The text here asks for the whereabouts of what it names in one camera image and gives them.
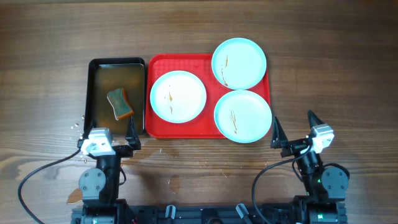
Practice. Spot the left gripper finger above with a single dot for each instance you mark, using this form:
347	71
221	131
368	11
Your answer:
131	136
88	126

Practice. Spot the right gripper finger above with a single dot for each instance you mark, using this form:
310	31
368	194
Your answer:
313	119
279	139

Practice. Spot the orange green scrub sponge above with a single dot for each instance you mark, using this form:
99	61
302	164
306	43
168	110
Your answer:
119	102

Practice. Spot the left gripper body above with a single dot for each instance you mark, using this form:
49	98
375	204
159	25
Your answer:
122	151

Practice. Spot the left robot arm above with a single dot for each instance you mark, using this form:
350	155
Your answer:
100	185

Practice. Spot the light blue plate top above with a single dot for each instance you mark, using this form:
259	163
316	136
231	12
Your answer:
239	63

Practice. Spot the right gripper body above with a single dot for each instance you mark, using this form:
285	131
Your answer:
294	148

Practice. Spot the light blue plate bottom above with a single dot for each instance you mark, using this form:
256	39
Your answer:
243	116

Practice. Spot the black water tray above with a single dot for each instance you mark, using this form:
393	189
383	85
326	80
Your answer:
108	74

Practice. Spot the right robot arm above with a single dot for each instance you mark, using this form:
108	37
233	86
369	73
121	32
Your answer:
325	184

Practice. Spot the light blue plate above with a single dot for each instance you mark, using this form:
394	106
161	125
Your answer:
178	96
239	63
243	116

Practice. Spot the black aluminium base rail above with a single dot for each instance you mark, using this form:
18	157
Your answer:
240	213

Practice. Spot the red plastic tray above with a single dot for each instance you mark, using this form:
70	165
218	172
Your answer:
203	126

